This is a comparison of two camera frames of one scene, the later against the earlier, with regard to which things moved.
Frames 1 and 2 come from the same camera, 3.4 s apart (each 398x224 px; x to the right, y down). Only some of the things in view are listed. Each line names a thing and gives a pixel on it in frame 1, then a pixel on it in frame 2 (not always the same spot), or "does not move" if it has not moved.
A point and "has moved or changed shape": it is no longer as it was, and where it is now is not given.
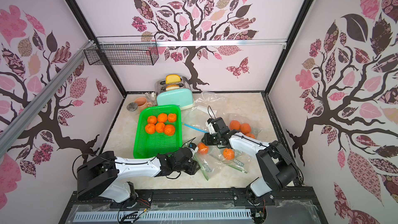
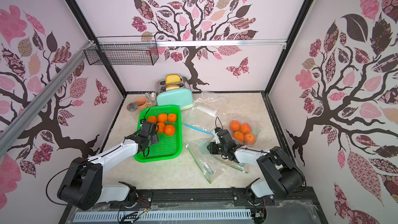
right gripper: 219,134 -> 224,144
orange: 172,117 does not move
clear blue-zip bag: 209,105 does not move
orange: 159,127 does not move
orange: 169,129 does not move
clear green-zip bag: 214,159 has moved or changed shape
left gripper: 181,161 -> 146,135
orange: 162,117 does not move
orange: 152,119 does not move
